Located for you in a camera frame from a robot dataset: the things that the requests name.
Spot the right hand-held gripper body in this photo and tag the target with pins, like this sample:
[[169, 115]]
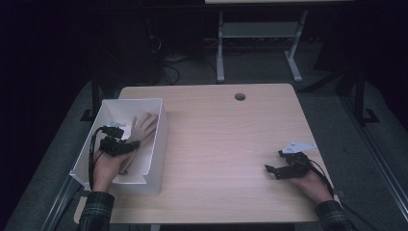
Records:
[[296, 162]]

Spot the white metal stand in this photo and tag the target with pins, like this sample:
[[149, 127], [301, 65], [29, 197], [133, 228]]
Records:
[[260, 29]]

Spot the beige glove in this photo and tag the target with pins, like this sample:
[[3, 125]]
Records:
[[144, 126]]

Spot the person's right hand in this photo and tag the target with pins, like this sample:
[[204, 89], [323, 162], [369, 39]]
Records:
[[312, 187]]

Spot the white plastic box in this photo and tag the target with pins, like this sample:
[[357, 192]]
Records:
[[160, 144]]

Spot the person's left hand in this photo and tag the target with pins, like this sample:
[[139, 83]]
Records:
[[107, 170]]

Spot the black metal post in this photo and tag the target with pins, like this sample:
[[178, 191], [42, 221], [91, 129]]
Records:
[[95, 96], [360, 96]]

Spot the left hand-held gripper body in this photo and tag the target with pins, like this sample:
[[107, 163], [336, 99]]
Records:
[[114, 146]]

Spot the aluminium frame rail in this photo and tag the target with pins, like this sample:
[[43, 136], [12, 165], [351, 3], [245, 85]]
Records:
[[378, 160], [59, 205]]

